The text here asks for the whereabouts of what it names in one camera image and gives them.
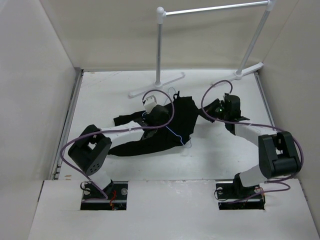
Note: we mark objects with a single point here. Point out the black trousers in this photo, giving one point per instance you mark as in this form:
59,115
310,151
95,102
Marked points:
183,123

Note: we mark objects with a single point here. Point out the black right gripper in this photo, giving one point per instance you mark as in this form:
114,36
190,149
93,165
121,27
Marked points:
210,108

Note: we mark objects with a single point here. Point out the white metal clothes rack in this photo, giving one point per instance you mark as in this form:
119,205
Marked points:
221,36

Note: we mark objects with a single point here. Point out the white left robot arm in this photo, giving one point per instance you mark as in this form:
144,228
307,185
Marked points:
91,148

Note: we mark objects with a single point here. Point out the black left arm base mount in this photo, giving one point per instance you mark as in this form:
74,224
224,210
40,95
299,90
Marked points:
93,200

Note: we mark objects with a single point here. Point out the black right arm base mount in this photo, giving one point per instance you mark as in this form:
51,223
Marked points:
247,198

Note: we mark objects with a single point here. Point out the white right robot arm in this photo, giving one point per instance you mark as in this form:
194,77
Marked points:
277,153

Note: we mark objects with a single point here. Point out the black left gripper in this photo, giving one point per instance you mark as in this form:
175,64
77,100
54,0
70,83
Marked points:
164,122

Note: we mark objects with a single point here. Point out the light blue clothes hanger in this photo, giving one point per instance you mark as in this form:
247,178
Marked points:
188,144

